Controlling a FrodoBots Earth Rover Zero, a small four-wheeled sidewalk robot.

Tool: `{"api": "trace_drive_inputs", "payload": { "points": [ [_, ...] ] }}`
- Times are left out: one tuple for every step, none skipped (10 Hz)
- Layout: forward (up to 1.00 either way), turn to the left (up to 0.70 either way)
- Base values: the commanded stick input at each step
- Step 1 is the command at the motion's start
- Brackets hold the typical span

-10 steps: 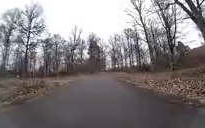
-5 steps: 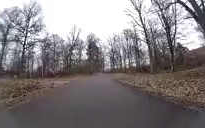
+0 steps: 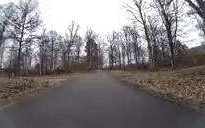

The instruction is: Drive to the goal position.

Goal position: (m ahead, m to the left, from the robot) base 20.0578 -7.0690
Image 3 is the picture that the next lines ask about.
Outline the wood of bare trees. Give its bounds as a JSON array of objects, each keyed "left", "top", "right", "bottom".
[{"left": 0, "top": 0, "right": 205, "bottom": 77}]

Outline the dark grey asphalt path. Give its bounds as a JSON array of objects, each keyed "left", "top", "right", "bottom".
[{"left": 0, "top": 71, "right": 205, "bottom": 128}]

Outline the leaf-strewn brown ground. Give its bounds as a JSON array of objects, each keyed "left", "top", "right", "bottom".
[
  {"left": 0, "top": 71, "right": 88, "bottom": 113},
  {"left": 108, "top": 64, "right": 205, "bottom": 113}
]

